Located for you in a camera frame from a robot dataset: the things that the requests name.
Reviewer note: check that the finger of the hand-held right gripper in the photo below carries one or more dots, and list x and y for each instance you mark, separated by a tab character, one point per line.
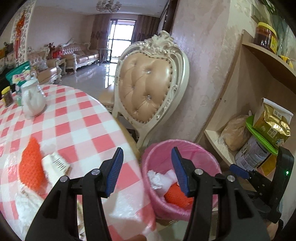
239	171

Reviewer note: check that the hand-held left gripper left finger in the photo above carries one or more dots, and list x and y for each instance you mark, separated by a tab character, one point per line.
114	172

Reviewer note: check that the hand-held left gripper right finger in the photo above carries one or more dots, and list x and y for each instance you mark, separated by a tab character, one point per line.
180	172

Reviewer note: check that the orange foam net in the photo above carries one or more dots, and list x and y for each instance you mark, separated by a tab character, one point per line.
175	197
31	164

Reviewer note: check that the pink bagged waste bin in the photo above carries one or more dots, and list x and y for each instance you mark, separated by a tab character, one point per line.
161	150

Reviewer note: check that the white printed paper carton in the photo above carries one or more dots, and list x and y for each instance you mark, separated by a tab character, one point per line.
54	166

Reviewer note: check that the person's left hand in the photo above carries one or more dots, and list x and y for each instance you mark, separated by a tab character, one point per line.
140	238

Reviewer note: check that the large printed tin can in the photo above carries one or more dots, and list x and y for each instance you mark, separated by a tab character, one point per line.
251	153

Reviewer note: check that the yellow pink carton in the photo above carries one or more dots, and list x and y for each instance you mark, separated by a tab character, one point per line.
270	165

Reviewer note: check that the brown filled plastic bag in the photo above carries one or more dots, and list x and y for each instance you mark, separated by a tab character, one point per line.
235	132

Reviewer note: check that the green plastic tray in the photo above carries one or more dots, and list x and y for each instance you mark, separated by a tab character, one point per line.
259	136

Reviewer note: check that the gold foil bag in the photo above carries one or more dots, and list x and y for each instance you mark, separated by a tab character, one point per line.
270	122

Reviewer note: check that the wooden corner shelf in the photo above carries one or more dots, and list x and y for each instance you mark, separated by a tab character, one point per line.
242	81

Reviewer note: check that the ornate tufted beige chair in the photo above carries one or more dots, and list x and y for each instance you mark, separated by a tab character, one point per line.
143	85

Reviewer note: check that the white teapot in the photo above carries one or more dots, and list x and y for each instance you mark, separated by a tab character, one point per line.
33	102

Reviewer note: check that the ornate beige sofa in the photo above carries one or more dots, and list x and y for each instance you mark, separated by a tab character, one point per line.
85	58

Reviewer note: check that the ornate beige armchair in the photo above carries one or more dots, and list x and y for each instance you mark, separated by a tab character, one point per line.
48	71

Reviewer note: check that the glass jar yellow lid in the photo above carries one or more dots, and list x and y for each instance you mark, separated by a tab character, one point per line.
7	97

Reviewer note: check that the red gift bag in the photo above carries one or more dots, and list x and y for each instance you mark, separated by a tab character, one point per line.
57	52

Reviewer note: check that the red jar yellow label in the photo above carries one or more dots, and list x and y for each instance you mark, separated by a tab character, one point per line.
263	37

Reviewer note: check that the green snack bag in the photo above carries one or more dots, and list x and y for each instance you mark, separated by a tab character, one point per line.
19	74

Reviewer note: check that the brown curtain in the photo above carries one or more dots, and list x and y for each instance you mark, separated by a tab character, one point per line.
145	27
99	30

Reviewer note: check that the chandelier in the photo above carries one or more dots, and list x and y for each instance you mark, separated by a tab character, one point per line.
108	5

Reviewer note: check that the white lattice screen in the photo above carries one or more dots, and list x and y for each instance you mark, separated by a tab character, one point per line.
29	23

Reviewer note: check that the red knot hanging ornament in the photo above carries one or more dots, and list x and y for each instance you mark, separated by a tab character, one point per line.
20	25

